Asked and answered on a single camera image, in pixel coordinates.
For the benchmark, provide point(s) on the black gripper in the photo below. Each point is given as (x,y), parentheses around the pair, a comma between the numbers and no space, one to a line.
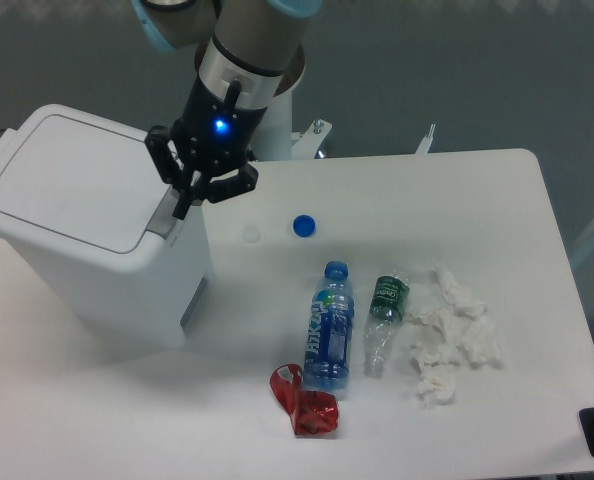
(211,138)

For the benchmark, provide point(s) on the white plastic trash can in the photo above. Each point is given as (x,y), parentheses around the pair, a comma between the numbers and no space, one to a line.
(83,205)

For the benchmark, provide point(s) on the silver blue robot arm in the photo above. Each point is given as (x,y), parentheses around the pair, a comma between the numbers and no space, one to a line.
(252,40)

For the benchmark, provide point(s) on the white bottle cap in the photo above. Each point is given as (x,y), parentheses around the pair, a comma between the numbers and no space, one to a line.
(251,234)

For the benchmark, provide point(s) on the blue bottle cap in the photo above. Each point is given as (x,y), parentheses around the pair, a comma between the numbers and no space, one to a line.
(304,226)

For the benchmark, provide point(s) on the blue plastic drink bottle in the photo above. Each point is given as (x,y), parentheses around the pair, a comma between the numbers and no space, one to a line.
(329,334)

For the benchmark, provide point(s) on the clear green-label plastic bottle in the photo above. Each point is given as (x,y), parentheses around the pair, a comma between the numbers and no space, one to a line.
(385,315)

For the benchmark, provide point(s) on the crumpled red plastic wrapper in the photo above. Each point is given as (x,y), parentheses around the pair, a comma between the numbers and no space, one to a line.
(311,413)

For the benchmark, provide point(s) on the crumpled white tissue upper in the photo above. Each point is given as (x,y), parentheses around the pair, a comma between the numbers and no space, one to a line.
(466,331)

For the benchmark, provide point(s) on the crumpled white tissue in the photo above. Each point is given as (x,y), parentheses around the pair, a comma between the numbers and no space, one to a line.
(437,383)
(466,331)

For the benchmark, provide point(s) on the crumpled white tissue lower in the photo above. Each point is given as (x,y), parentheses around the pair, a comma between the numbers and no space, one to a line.
(437,383)

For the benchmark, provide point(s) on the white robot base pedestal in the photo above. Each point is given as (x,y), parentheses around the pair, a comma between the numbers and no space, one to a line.
(273,138)

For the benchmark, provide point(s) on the white table bracket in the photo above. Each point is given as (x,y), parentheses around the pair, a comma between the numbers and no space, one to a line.
(310,143)

